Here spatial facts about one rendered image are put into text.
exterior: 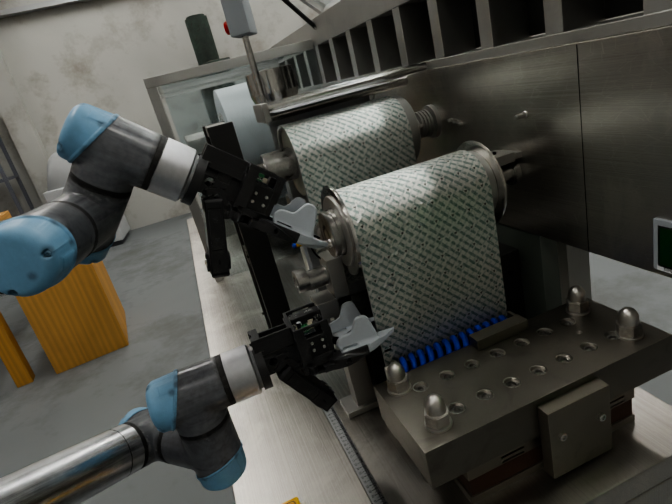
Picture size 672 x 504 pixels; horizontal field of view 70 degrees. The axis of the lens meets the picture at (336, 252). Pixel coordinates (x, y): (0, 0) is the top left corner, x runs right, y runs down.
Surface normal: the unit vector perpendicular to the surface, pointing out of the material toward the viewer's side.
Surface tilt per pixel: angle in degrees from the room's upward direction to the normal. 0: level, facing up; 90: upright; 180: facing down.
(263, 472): 0
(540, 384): 0
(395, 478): 0
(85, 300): 90
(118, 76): 90
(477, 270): 90
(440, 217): 90
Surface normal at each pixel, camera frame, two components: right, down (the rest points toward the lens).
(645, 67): -0.92, 0.32
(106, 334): 0.43, 0.22
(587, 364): -0.23, -0.91
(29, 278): 0.10, 0.33
